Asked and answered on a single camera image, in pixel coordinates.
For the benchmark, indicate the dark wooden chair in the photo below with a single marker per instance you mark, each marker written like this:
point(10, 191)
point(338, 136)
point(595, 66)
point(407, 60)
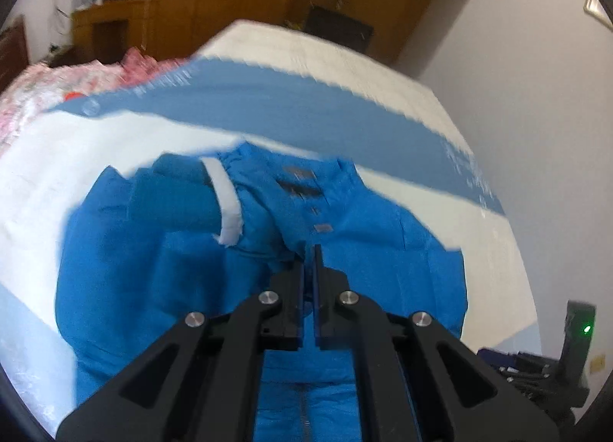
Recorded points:
point(12, 54)

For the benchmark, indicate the blue jacket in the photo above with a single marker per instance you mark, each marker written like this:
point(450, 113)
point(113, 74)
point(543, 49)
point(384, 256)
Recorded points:
point(388, 255)

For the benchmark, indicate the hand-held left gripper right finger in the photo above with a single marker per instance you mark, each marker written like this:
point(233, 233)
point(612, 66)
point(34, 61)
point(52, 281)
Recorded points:
point(320, 312)

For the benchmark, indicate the wooden desk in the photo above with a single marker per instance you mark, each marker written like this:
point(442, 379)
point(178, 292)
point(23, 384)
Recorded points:
point(115, 13)

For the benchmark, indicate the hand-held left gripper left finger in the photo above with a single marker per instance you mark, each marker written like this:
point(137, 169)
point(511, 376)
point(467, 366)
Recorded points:
point(298, 312)

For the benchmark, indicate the black television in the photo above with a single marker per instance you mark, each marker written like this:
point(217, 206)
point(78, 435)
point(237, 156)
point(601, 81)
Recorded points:
point(337, 27)

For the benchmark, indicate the white and blue striped bed sheet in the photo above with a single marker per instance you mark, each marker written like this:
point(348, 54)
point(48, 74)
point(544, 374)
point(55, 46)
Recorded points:
point(335, 68)

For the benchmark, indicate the pink floral quilt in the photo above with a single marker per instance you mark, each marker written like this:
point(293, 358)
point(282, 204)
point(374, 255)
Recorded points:
point(28, 92)

